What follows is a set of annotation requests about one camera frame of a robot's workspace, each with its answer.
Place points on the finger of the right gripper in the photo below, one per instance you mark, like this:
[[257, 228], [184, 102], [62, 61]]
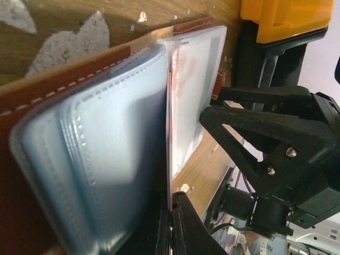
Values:
[[277, 153], [270, 96]]

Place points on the black bin with teal cards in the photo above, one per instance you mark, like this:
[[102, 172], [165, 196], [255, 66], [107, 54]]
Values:
[[274, 64]]

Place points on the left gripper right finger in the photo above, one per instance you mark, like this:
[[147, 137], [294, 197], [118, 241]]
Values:
[[189, 233]]

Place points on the yellow plastic bin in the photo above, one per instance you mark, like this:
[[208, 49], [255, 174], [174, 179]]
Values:
[[282, 19]]

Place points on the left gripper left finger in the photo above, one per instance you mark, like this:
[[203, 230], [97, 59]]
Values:
[[151, 234]]

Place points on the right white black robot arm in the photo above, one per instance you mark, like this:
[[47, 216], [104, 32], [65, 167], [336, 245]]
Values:
[[233, 202]]

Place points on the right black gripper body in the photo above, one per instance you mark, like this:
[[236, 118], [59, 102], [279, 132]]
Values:
[[313, 202]]

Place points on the brown leather card holder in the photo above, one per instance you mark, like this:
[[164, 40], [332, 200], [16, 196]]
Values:
[[83, 146]]

